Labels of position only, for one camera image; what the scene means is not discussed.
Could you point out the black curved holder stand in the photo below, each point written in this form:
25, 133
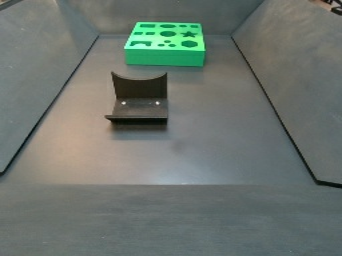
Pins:
140, 98

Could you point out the green shape sorter box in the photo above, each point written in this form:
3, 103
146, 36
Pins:
166, 43

